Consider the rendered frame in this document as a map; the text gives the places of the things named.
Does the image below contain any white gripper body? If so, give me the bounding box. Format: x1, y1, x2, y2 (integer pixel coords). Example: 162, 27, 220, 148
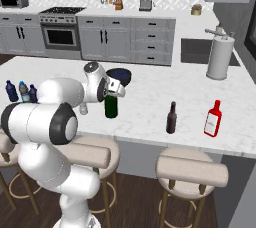
106, 78, 127, 99

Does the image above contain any dark blue bowl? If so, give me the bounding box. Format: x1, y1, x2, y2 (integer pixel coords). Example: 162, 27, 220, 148
105, 67, 133, 88

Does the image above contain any dark green glass bottle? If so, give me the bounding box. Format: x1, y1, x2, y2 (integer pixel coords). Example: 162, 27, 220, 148
104, 94, 119, 119

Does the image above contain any small clear plastic bottle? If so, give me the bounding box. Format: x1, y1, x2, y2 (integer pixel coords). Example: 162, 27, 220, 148
79, 102, 89, 116

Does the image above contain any grey cupboard run with drawers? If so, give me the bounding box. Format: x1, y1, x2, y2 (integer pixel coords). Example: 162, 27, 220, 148
77, 16, 177, 67

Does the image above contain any brown glass bottle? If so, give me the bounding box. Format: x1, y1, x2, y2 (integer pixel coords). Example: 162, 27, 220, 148
165, 101, 178, 135

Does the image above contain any beige round stool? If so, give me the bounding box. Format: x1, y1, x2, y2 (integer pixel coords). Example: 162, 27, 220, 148
54, 135, 121, 228
0, 128, 43, 216
155, 146, 230, 228

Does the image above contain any silver oven with hob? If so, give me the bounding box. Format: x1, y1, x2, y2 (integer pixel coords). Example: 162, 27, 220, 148
37, 6, 87, 61

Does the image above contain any dark grey sink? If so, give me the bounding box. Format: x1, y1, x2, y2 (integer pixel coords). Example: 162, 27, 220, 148
180, 37, 241, 67

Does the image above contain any dark blue plastic bottle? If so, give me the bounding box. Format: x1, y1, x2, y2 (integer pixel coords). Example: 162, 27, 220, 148
28, 84, 39, 104
5, 79, 19, 103

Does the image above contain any silver coffee machine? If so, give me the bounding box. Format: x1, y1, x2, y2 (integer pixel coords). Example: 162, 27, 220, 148
138, 0, 154, 12

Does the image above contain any light blue plastic bottle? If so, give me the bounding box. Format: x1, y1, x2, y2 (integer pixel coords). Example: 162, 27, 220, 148
18, 80, 31, 103

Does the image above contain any red glass bottle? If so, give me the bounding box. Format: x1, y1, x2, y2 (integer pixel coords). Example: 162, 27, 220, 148
203, 99, 223, 138

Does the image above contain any white paper towel roll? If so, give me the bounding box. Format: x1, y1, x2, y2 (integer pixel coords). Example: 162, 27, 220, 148
205, 35, 236, 81

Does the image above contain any potted plant in yellow pot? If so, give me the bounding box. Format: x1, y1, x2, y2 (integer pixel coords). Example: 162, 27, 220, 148
190, 3, 203, 16

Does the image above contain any silver sink tap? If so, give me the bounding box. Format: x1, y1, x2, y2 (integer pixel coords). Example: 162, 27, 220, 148
204, 25, 236, 39

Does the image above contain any silver toaster oven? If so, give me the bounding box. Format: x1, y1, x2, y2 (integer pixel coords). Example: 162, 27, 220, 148
0, 0, 30, 9

